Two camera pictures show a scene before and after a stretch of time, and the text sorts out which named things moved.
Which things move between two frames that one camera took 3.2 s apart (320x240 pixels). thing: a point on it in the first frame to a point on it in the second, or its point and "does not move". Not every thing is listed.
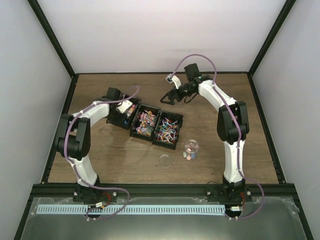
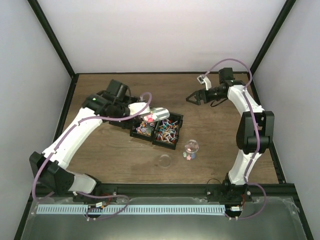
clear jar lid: [165, 160] does not move
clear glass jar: [191, 147] does not move
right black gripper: [171, 94] to [203, 92]
